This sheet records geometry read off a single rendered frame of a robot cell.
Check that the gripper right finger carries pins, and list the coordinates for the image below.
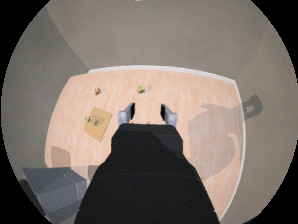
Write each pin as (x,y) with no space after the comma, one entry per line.
(168,116)

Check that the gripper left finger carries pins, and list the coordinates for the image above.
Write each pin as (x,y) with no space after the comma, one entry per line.
(127,114)

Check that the tan square mat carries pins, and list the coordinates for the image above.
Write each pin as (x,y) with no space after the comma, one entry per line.
(98,131)

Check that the tan wooden block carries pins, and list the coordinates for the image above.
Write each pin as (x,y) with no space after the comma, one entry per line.
(97,91)
(87,119)
(93,122)
(141,89)

